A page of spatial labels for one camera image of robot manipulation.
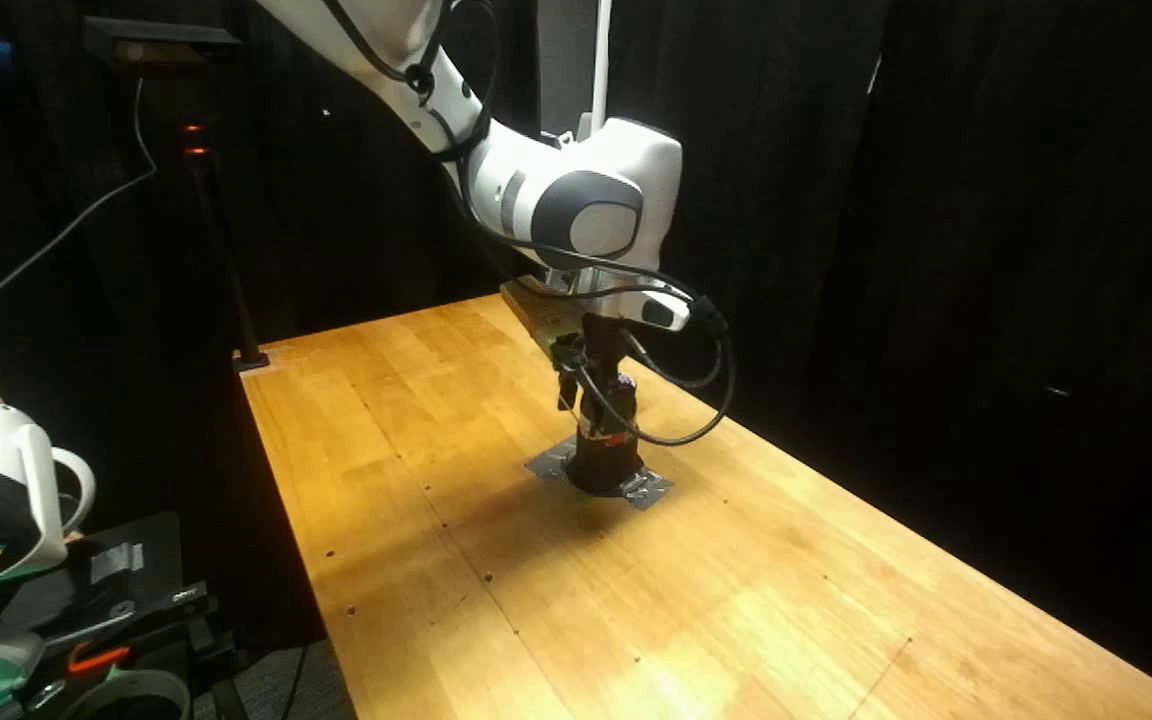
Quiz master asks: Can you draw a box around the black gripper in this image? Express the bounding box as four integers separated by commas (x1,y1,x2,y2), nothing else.
553,313,637,434

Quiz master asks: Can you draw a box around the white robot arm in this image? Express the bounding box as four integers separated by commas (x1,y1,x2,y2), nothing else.
256,0,687,332

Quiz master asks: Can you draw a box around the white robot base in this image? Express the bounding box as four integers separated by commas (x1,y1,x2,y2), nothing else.
0,404,97,668

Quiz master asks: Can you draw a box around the dark upside-down cup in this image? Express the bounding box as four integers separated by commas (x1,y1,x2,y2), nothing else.
568,420,646,496

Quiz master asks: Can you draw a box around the white vertical pole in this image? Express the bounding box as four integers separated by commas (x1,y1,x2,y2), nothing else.
580,0,614,140

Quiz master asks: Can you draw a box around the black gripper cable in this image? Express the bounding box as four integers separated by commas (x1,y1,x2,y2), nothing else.
560,251,742,453

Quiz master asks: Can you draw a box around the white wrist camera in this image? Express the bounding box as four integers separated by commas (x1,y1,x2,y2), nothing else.
593,281,691,332

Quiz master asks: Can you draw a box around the orange-handled clamp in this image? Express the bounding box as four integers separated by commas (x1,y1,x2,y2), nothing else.
66,643,131,680

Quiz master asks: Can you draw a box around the black camera tripod stand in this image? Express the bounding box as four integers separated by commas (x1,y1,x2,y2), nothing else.
81,16,267,374

